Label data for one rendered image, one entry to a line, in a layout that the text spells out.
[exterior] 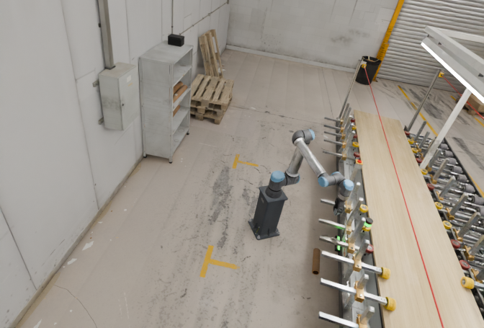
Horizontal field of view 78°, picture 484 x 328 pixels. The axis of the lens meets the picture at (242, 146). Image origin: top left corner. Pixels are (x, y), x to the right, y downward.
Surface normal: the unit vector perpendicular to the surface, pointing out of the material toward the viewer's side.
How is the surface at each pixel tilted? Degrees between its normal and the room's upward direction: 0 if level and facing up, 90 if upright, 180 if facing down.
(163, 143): 90
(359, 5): 90
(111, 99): 90
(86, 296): 0
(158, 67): 90
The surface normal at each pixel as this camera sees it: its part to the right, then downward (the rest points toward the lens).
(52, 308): 0.15, -0.82
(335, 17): -0.15, 0.54
